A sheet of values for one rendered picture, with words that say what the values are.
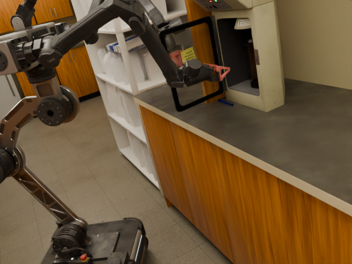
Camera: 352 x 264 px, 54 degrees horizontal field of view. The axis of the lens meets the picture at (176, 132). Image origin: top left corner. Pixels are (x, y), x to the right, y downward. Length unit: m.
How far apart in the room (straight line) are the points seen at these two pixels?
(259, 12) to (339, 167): 0.73
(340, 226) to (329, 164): 0.19
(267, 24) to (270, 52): 0.12
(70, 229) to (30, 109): 0.73
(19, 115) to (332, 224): 1.56
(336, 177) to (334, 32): 0.89
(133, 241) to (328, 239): 1.25
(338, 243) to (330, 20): 1.06
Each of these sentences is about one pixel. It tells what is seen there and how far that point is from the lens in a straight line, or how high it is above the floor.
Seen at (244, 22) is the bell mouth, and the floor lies 1.34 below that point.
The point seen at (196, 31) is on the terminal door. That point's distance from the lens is 1.74.
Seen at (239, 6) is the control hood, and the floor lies 1.42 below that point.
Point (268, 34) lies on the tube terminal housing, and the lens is 1.61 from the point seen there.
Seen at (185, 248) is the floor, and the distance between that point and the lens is 2.40.
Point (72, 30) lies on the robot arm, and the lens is 1.38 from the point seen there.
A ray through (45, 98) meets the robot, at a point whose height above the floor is 1.20.
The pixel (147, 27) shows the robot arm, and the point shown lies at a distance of 1.32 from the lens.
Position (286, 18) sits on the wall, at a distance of 2.06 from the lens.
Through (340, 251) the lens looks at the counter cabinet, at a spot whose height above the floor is 0.71.
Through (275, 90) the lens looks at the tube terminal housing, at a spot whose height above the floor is 1.03.
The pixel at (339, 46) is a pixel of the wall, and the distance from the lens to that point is 1.86.
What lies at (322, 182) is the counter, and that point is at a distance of 1.14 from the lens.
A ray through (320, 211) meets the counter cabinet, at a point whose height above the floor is 0.83.
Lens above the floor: 1.57
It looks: 23 degrees down
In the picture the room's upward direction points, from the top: 14 degrees counter-clockwise
